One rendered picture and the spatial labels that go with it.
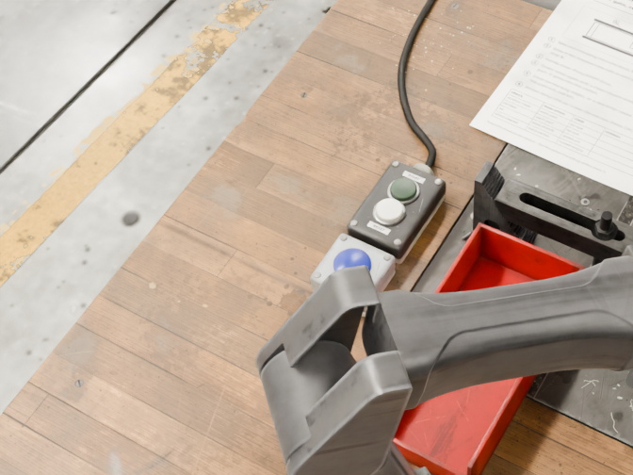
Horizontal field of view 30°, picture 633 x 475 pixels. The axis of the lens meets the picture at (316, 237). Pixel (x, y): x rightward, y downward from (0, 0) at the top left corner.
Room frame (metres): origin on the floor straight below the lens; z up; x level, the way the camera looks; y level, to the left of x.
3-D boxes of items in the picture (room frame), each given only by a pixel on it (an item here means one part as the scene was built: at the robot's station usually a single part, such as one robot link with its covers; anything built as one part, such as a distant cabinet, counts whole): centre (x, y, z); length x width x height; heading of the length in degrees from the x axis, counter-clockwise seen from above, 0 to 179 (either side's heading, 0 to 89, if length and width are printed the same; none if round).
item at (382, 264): (0.69, -0.03, 0.90); 0.07 x 0.07 x 0.06; 51
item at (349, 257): (0.69, -0.03, 0.93); 0.04 x 0.04 x 0.02
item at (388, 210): (0.75, -0.08, 0.93); 0.03 x 0.03 x 0.02
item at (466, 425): (0.57, -0.14, 0.93); 0.25 x 0.12 x 0.06; 141
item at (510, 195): (0.68, -0.26, 0.95); 0.15 x 0.03 x 0.10; 51
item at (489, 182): (0.73, -0.21, 0.95); 0.06 x 0.03 x 0.09; 51
